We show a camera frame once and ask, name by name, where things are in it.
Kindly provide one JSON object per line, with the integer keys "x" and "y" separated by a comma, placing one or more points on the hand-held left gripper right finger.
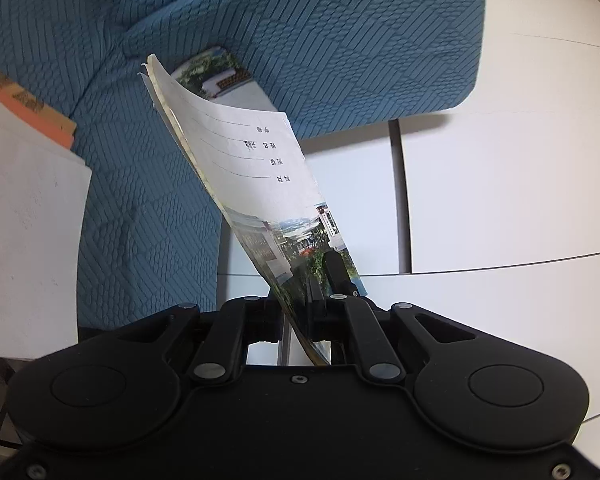
{"x": 337, "y": 275}

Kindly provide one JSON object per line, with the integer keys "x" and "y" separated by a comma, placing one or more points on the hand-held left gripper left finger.
{"x": 265, "y": 320}

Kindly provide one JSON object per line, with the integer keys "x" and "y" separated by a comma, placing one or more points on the orange and white book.
{"x": 25, "y": 235}

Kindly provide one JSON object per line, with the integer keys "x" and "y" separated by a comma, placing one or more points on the grey metal chair frame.
{"x": 400, "y": 200}

